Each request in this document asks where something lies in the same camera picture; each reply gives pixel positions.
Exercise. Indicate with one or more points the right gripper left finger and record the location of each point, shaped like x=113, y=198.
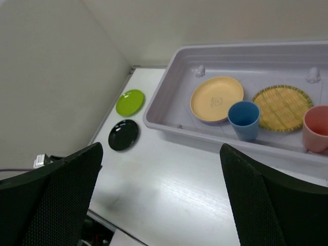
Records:
x=48, y=206

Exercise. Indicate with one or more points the black glossy plate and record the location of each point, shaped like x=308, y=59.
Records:
x=123, y=135

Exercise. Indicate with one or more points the woven bamboo plate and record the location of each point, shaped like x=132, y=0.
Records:
x=282, y=108

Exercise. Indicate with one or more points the salmon pink plastic cup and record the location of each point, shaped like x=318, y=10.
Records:
x=314, y=131

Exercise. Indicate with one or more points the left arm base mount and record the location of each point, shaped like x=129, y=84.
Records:
x=94, y=233

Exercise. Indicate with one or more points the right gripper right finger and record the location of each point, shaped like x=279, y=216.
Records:
x=270, y=207

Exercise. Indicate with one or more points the blue plastic cup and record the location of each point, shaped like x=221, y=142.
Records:
x=244, y=117

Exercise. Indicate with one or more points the cream yellow plastic plate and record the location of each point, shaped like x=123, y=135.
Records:
x=212, y=99

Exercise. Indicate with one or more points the lime green plate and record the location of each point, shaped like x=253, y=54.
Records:
x=130, y=102

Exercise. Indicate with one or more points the lavender plastic bin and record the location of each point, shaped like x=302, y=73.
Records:
x=256, y=66

